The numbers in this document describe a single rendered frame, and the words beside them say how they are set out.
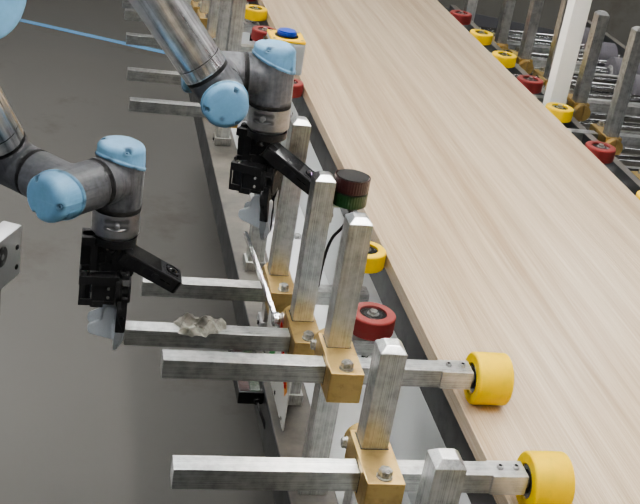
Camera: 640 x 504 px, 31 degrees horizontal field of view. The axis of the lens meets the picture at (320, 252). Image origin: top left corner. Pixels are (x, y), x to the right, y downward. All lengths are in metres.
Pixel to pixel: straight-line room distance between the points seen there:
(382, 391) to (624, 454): 0.46
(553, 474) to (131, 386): 1.97
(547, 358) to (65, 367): 1.79
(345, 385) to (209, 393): 1.70
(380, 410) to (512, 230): 1.01
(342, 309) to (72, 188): 0.43
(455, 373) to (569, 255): 0.70
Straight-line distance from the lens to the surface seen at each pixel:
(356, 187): 1.85
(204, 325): 1.90
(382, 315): 1.95
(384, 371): 1.43
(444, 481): 1.22
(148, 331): 1.89
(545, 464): 1.54
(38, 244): 4.07
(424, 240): 2.27
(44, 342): 3.50
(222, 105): 1.81
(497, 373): 1.73
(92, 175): 1.70
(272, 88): 1.96
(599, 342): 2.05
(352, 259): 1.63
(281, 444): 1.94
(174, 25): 1.78
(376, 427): 1.48
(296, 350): 1.90
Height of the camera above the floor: 1.82
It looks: 25 degrees down
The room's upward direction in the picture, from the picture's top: 10 degrees clockwise
